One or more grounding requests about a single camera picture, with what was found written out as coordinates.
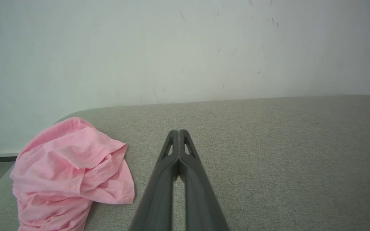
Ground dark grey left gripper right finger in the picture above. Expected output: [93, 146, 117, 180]
[179, 129, 231, 231]

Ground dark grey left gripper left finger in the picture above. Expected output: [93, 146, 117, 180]
[129, 130, 180, 231]

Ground pink cotton shorts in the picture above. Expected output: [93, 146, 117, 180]
[10, 117, 136, 231]

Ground grey fabric sofa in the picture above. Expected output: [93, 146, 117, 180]
[0, 94, 370, 231]

